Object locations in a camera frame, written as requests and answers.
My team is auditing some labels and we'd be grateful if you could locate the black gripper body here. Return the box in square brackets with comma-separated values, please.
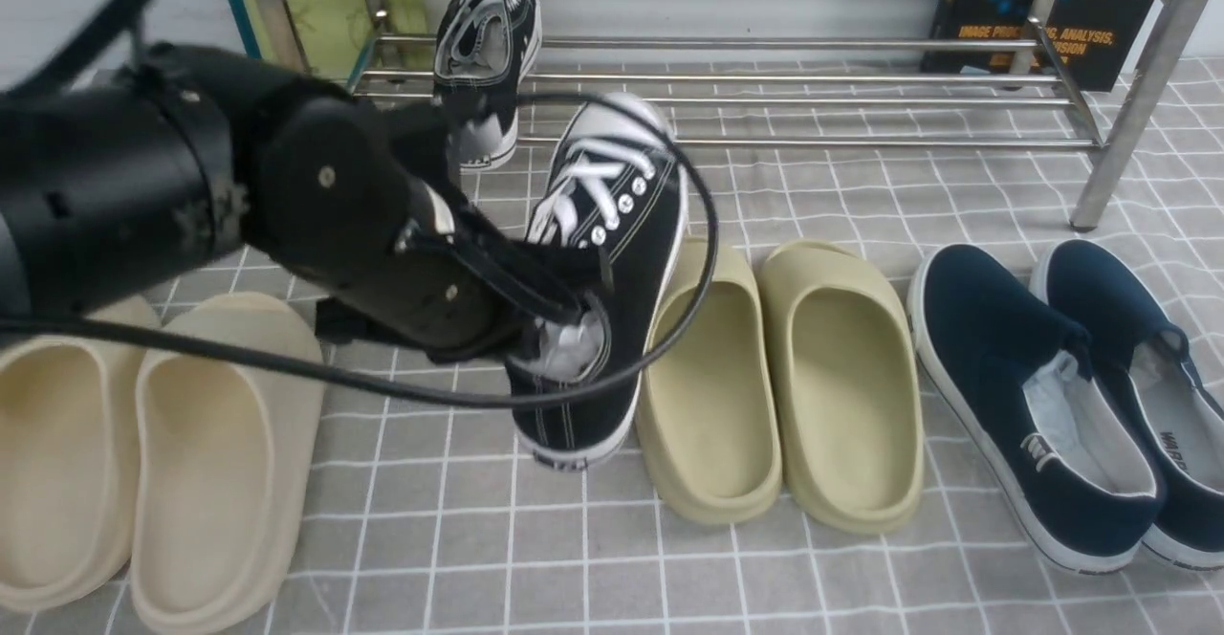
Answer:
[244, 95, 599, 363]

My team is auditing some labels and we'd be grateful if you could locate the black canvas sneaker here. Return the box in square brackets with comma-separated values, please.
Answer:
[433, 0, 542, 173]
[506, 92, 689, 472]

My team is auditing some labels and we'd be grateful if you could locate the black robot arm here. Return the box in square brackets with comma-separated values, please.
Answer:
[1, 43, 611, 363]

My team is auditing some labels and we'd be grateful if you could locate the steel shoe rack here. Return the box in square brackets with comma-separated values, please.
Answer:
[257, 0, 1211, 232]

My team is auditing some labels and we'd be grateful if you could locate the navy slip-on shoe left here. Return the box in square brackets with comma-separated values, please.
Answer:
[907, 243, 1164, 575]

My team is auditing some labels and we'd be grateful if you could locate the navy slip-on shoe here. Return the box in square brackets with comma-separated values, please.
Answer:
[1029, 240, 1223, 571]
[907, 243, 1164, 575]

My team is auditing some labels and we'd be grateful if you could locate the navy slip-on shoe right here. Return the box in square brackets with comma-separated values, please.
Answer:
[1029, 240, 1223, 571]

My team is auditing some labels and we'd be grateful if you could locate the blue and yellow book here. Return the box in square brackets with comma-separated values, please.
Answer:
[228, 0, 432, 80]

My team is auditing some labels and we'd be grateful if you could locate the cream slipper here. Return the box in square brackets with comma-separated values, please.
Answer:
[1, 336, 144, 613]
[129, 349, 326, 634]

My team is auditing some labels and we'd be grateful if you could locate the grey checked tablecloth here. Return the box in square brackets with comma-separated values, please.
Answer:
[0, 59, 1224, 635]

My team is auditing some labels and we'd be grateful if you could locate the cream slipper far left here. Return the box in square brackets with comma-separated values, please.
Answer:
[1, 336, 144, 613]

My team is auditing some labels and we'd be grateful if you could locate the olive slipper left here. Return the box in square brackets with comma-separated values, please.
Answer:
[636, 243, 782, 525]

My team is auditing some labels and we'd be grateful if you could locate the olive slipper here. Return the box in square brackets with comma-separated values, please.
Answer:
[636, 243, 782, 525]
[756, 239, 924, 535]

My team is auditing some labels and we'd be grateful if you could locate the olive slipper right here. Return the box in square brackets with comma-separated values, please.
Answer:
[756, 239, 924, 535]

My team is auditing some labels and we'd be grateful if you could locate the black image processing book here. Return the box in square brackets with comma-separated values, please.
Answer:
[920, 0, 1154, 92]

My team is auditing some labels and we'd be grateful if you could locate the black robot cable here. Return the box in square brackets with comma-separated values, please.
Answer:
[0, 0, 720, 410]

